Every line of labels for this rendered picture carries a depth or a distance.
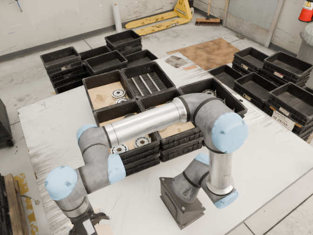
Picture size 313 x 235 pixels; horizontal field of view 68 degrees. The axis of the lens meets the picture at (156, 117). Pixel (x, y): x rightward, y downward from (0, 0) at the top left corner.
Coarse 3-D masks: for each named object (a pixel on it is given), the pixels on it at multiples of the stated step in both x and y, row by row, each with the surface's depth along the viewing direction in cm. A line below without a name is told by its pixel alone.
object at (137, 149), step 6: (126, 102) 154; (132, 102) 154; (138, 102) 153; (108, 108) 150; (96, 120) 142; (156, 138) 131; (150, 144) 128; (156, 144) 129; (132, 150) 125; (138, 150) 126; (120, 156) 124
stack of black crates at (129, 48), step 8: (120, 32) 306; (128, 32) 310; (112, 40) 305; (120, 40) 311; (128, 40) 311; (136, 40) 291; (112, 48) 287; (120, 48) 286; (128, 48) 293; (136, 48) 299
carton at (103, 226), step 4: (96, 208) 84; (68, 224) 80; (72, 224) 80; (96, 224) 80; (104, 224) 80; (96, 228) 79; (100, 228) 79; (104, 228) 79; (108, 228) 79; (100, 232) 78; (104, 232) 78; (108, 232) 78; (112, 232) 78
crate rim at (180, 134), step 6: (168, 90) 161; (150, 96) 157; (144, 108) 149; (156, 132) 134; (180, 132) 133; (186, 132) 133; (192, 132) 136; (162, 138) 130; (168, 138) 130; (174, 138) 133
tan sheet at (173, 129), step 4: (176, 124) 151; (180, 124) 151; (184, 124) 151; (188, 124) 151; (192, 124) 151; (168, 128) 149; (172, 128) 149; (176, 128) 149; (180, 128) 149; (184, 128) 149; (188, 128) 149; (160, 132) 147; (164, 132) 147; (168, 132) 147; (172, 132) 147; (176, 132) 147; (164, 136) 145; (168, 136) 145
